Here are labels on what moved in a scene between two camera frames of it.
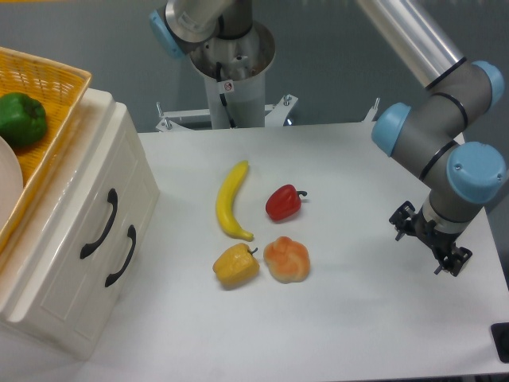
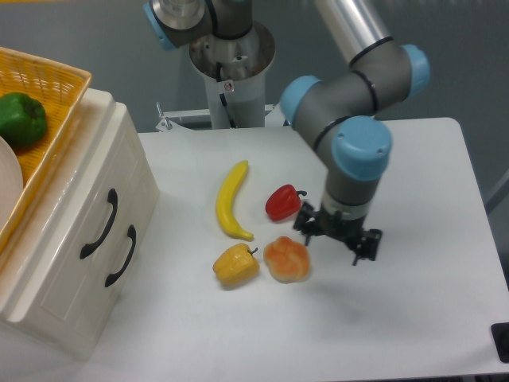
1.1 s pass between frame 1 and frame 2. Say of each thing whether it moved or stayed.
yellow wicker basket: stayed
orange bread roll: stayed
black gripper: moved
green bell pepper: stayed
